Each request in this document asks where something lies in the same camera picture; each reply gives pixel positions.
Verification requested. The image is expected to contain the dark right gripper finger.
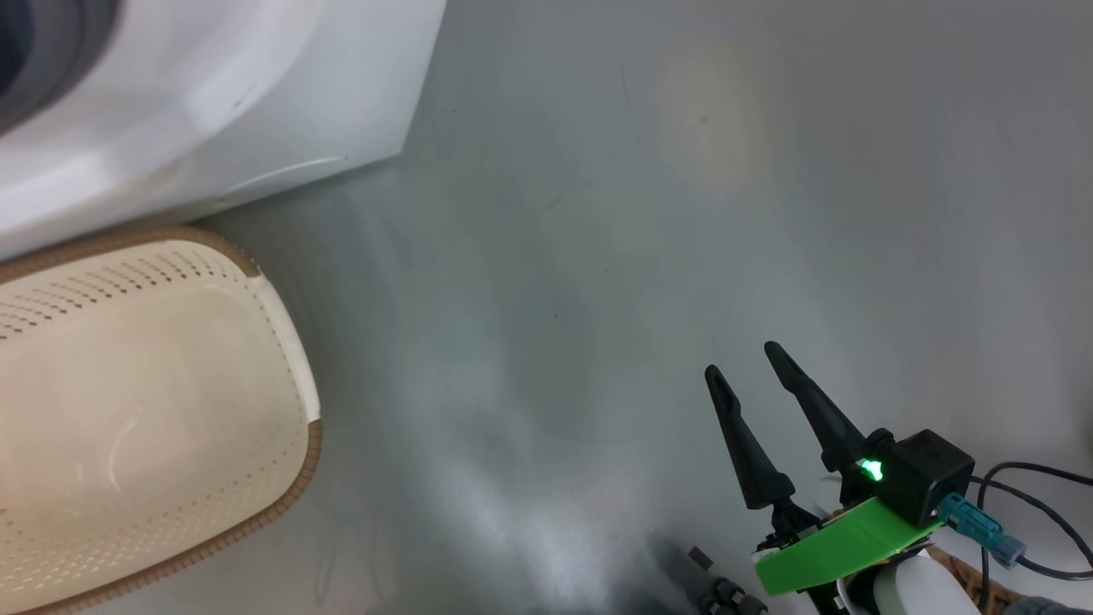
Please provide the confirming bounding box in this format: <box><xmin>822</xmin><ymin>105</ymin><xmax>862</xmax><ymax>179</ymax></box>
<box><xmin>764</xmin><ymin>342</ymin><xmax>868</xmax><ymax>472</ymax></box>
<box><xmin>704</xmin><ymin>365</ymin><xmax>797</xmax><ymax>511</ymax></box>

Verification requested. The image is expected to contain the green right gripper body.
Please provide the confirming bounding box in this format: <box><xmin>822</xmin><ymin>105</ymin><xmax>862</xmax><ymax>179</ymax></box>
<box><xmin>753</xmin><ymin>495</ymin><xmax>940</xmax><ymax>596</ymax></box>

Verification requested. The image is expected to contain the white washing machine body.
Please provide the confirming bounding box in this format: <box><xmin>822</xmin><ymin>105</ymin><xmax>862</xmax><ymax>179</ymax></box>
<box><xmin>0</xmin><ymin>0</ymin><xmax>447</xmax><ymax>261</ymax></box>

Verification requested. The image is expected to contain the grey rubber door gasket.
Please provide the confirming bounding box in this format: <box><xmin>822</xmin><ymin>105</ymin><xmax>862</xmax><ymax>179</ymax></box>
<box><xmin>0</xmin><ymin>0</ymin><xmax>120</xmax><ymax>136</ymax></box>

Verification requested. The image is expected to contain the round white filter cover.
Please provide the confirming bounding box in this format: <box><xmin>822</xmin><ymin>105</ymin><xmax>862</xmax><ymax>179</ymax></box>
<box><xmin>218</xmin><ymin>156</ymin><xmax>351</xmax><ymax>206</ymax></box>

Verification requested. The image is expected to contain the cream basket with brown rim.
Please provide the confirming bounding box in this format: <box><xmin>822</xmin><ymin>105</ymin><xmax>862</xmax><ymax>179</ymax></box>
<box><xmin>0</xmin><ymin>225</ymin><xmax>323</xmax><ymax>615</ymax></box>

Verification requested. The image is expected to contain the teal cable connector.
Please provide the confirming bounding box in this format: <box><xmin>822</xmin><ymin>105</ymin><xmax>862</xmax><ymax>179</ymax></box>
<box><xmin>937</xmin><ymin>493</ymin><xmax>1026</xmax><ymax>569</ymax></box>

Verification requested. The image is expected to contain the thin black cable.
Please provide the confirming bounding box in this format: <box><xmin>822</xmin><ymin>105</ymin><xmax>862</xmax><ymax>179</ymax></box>
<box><xmin>973</xmin><ymin>461</ymin><xmax>1093</xmax><ymax>583</ymax></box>

